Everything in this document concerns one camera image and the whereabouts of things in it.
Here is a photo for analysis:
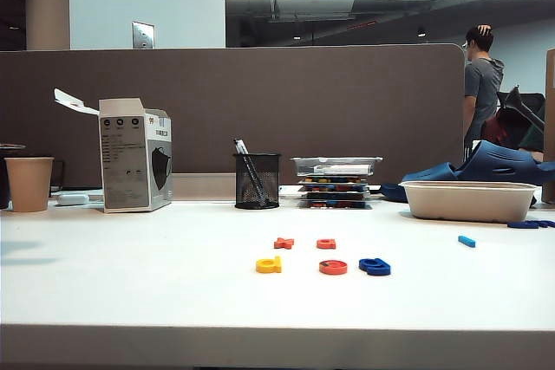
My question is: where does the yellow letter d magnet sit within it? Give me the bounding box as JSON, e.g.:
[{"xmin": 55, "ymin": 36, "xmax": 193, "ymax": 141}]
[{"xmin": 255, "ymin": 256, "xmax": 283, "ymax": 275}]

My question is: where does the red letter o magnet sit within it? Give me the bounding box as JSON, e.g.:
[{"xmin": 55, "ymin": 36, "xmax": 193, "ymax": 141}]
[{"xmin": 318, "ymin": 259, "xmax": 349, "ymax": 276}]

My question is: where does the blue letter g magnet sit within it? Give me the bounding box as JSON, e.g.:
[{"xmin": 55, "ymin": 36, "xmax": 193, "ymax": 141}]
[{"xmin": 358, "ymin": 257, "xmax": 393, "ymax": 277}]

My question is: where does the letter puzzle board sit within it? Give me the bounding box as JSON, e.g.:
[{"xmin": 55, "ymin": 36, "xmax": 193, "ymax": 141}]
[
  {"xmin": 297, "ymin": 175, "xmax": 369, "ymax": 185},
  {"xmin": 298, "ymin": 199, "xmax": 374, "ymax": 211},
  {"xmin": 303, "ymin": 191, "xmax": 370, "ymax": 201},
  {"xmin": 298, "ymin": 183, "xmax": 370, "ymax": 193}
]

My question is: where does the clear metal-look tray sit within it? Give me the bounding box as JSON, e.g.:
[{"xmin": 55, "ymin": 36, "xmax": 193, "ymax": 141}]
[{"xmin": 289, "ymin": 156, "xmax": 383, "ymax": 179}]

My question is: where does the black mesh pen holder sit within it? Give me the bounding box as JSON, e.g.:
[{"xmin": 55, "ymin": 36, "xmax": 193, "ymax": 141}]
[{"xmin": 232, "ymin": 153, "xmax": 282, "ymax": 211}]

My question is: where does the black and white pen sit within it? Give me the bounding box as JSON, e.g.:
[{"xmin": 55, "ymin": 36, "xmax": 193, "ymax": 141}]
[{"xmin": 232, "ymin": 138, "xmax": 270, "ymax": 206}]

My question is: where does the white flat packet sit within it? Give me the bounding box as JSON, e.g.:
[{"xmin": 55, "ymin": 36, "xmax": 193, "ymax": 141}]
[{"xmin": 312, "ymin": 164, "xmax": 374, "ymax": 176}]

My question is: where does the brown desk partition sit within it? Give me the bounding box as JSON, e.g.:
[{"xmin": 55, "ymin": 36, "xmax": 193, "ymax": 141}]
[{"xmin": 0, "ymin": 43, "xmax": 466, "ymax": 187}]

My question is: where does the grey face mask box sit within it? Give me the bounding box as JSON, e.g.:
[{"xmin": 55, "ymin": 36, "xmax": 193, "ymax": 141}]
[{"xmin": 52, "ymin": 88, "xmax": 173, "ymax": 214}]

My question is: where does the beige oval container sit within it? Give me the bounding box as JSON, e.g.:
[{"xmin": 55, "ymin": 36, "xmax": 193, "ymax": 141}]
[{"xmin": 397, "ymin": 180, "xmax": 538, "ymax": 224}]

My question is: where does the white earbuds case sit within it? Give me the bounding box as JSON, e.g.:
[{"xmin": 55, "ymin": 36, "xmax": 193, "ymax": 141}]
[{"xmin": 55, "ymin": 192, "xmax": 91, "ymax": 207}]

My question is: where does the person in grey shirt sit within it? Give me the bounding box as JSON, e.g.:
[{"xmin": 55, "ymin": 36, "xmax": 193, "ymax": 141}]
[{"xmin": 461, "ymin": 25, "xmax": 506, "ymax": 159}]

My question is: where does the red garment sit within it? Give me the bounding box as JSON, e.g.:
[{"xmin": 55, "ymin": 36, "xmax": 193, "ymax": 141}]
[{"xmin": 480, "ymin": 107, "xmax": 528, "ymax": 150}]

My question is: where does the grey funnel-shaped stand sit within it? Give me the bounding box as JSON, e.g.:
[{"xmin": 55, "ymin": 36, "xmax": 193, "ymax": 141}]
[{"xmin": 502, "ymin": 86, "xmax": 545, "ymax": 128}]

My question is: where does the brown paper cup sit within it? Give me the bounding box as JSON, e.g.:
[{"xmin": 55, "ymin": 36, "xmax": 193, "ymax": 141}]
[{"xmin": 3, "ymin": 156, "xmax": 56, "ymax": 214}]

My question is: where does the dark green garment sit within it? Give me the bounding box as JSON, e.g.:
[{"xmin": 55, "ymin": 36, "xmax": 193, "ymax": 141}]
[{"xmin": 519, "ymin": 118, "xmax": 545, "ymax": 150}]

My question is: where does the brown cardboard box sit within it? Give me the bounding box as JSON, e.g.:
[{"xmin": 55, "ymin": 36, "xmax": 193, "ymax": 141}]
[{"xmin": 540, "ymin": 48, "xmax": 555, "ymax": 204}]

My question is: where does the metal wall plate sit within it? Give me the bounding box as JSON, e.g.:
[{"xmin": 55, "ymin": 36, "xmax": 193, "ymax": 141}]
[{"xmin": 131, "ymin": 21, "xmax": 155, "ymax": 50}]

